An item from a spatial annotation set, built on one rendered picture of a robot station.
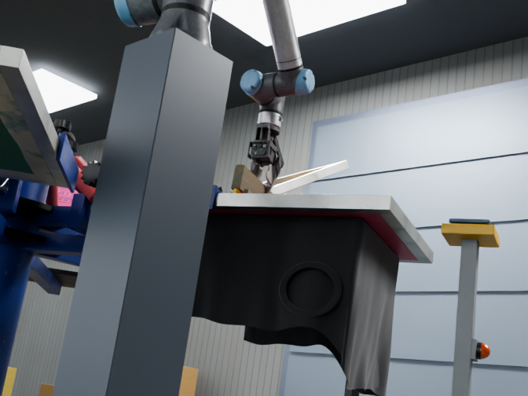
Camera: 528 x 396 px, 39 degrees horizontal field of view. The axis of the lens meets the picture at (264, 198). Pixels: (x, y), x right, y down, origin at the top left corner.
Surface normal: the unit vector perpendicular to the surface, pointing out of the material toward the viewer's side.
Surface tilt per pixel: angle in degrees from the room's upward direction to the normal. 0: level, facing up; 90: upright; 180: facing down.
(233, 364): 90
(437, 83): 90
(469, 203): 90
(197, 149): 90
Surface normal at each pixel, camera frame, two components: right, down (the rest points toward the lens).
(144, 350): 0.73, -0.09
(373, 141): -0.66, -0.29
